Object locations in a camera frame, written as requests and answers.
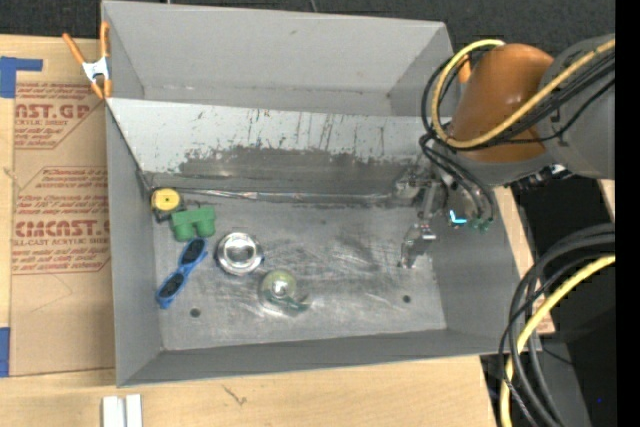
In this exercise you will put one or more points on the brown cardboard board red print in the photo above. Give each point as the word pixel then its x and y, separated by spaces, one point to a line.
pixel 55 195

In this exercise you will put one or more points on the clear glass ball green base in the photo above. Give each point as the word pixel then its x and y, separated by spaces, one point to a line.
pixel 280 289

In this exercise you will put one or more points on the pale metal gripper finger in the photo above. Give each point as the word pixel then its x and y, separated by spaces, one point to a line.
pixel 429 202
pixel 419 242

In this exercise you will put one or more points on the grey metal bin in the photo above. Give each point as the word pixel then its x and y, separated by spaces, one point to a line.
pixel 310 245

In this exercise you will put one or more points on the green double-cylinder toy block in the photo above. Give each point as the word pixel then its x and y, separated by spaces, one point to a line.
pixel 192 221

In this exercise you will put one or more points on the clear glass round dish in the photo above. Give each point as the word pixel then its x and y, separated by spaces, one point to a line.
pixel 239 254

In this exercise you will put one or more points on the yellow and black round thing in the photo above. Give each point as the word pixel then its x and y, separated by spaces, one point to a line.
pixel 165 200

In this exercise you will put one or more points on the blue sunglasses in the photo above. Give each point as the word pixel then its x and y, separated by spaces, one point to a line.
pixel 180 272

